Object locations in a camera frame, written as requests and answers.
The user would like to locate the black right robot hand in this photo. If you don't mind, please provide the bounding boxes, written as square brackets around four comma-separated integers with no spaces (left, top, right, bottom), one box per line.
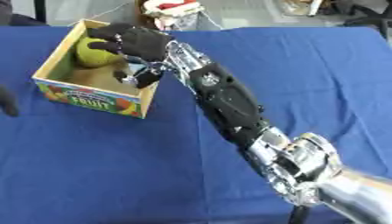
[87,23,177,89]

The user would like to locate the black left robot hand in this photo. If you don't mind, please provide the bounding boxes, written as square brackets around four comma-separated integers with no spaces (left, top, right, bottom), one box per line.
[0,85,22,118]

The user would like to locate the green toy apple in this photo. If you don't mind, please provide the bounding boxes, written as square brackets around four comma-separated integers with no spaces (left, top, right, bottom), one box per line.
[74,37,126,69]

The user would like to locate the wooden box with printed front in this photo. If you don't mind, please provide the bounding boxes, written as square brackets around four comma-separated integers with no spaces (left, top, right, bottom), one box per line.
[31,18,161,120]

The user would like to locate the white and red bag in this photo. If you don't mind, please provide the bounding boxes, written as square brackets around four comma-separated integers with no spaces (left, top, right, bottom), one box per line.
[141,0,212,32]

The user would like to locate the black chair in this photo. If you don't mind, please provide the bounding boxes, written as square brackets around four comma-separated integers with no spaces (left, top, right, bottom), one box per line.
[333,0,392,40]

